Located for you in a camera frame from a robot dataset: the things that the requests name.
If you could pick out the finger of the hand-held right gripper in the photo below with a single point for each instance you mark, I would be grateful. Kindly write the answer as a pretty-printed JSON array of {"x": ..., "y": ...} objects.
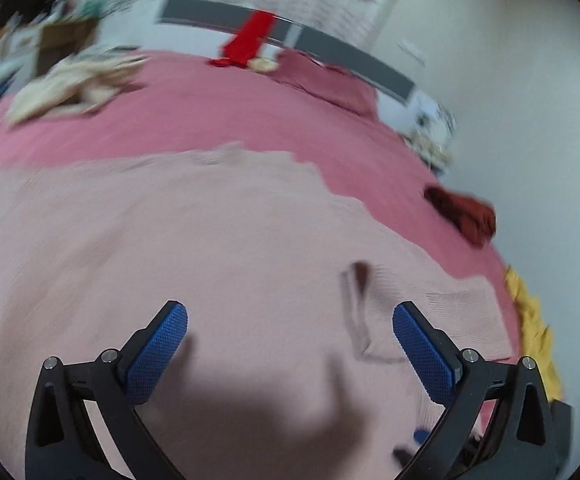
[{"x": 421, "y": 436}]

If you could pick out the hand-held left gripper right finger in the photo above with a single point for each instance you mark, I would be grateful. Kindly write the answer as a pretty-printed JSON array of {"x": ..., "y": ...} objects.
[{"x": 422, "y": 355}]

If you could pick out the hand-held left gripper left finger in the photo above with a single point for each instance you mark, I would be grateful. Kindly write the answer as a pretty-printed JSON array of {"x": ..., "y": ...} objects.
[{"x": 157, "y": 355}]

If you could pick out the pale pink knit sweater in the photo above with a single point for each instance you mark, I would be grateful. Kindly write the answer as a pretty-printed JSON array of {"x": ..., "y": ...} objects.
[{"x": 195, "y": 240}]

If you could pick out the yellow garment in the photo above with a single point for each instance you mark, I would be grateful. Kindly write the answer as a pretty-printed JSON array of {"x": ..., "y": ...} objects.
[{"x": 534, "y": 325}]

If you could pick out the rust red garment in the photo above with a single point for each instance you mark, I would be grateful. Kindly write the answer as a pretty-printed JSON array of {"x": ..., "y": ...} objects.
[{"x": 469, "y": 215}]

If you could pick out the white cluttered nightstand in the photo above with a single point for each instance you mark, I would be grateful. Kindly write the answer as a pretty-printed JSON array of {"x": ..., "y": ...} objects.
[{"x": 429, "y": 120}]

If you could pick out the pink bed blanket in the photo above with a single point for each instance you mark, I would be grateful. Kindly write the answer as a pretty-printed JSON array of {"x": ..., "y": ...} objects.
[{"x": 195, "y": 110}]

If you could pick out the cream garment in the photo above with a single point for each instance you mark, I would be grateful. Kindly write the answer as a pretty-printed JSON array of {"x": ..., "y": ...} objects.
[{"x": 65, "y": 87}]

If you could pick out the pink pillow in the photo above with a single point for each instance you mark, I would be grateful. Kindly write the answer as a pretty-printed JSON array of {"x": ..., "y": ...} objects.
[{"x": 330, "y": 82}]

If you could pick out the small beige plush toy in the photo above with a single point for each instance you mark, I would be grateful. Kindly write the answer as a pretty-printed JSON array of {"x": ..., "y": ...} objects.
[{"x": 262, "y": 64}]

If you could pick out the grey and white headboard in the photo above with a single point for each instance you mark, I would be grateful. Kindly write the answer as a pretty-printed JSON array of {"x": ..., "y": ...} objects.
[{"x": 340, "y": 47}]

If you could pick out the bright red cloth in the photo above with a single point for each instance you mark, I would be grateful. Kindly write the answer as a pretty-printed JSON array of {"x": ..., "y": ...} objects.
[{"x": 250, "y": 35}]

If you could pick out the brown cardboard box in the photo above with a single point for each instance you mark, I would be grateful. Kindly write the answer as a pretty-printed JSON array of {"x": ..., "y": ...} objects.
[{"x": 65, "y": 35}]

